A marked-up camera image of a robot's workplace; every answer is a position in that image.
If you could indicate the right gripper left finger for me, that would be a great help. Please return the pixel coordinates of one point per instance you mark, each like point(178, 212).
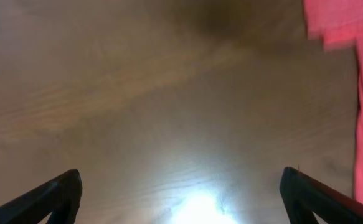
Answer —
point(59, 199)

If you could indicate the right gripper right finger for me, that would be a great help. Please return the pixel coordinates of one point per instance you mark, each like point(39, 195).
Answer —
point(305, 199)

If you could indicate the red-orange t-shirt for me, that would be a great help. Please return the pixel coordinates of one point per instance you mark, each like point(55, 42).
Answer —
point(338, 23)

